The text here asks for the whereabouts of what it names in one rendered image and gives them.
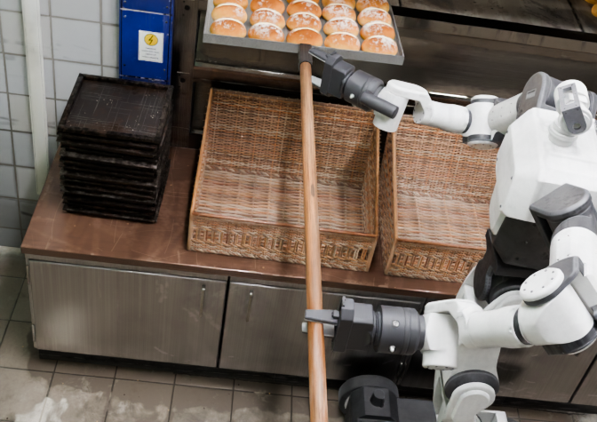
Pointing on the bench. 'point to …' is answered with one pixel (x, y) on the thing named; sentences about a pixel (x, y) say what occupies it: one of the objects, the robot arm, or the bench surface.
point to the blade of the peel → (287, 27)
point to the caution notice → (150, 46)
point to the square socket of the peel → (305, 53)
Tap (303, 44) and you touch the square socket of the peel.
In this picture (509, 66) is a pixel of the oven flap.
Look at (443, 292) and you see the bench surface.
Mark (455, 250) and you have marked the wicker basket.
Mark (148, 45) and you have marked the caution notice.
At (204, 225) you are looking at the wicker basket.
